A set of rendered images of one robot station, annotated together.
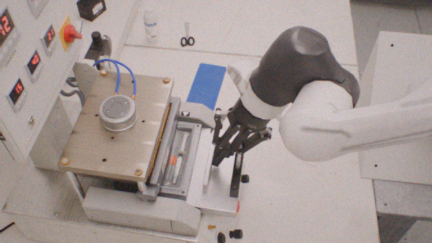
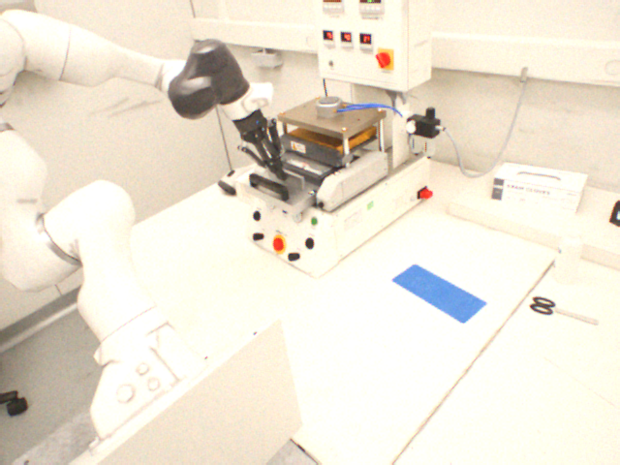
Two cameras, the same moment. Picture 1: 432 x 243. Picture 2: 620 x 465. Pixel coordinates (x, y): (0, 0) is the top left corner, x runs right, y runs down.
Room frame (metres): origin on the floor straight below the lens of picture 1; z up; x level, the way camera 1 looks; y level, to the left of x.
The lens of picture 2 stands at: (1.36, -0.82, 1.59)
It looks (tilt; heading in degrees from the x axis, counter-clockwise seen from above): 34 degrees down; 133
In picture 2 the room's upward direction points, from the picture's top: 9 degrees counter-clockwise
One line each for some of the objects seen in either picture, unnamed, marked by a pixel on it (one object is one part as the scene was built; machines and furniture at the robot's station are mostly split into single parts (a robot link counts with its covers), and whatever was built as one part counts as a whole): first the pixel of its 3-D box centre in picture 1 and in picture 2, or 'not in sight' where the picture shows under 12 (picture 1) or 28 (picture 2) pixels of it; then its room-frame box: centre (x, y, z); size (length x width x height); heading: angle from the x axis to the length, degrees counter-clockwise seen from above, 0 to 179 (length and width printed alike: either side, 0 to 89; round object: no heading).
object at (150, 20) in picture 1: (151, 24); (568, 255); (1.24, 0.23, 0.82); 0.05 x 0.05 x 0.14
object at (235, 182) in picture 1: (238, 164); (267, 186); (0.54, -0.06, 0.99); 0.15 x 0.02 x 0.04; 172
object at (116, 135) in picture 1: (110, 116); (343, 118); (0.60, 0.23, 1.08); 0.31 x 0.24 x 0.13; 172
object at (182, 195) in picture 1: (160, 155); (316, 162); (0.56, 0.13, 0.98); 0.20 x 0.17 x 0.03; 172
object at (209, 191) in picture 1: (180, 161); (304, 172); (0.56, 0.08, 0.97); 0.30 x 0.22 x 0.08; 82
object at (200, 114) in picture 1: (172, 115); (351, 180); (0.70, 0.11, 0.97); 0.26 x 0.05 x 0.07; 82
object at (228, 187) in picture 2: not in sight; (241, 175); (0.11, 0.21, 0.79); 0.20 x 0.08 x 0.08; 84
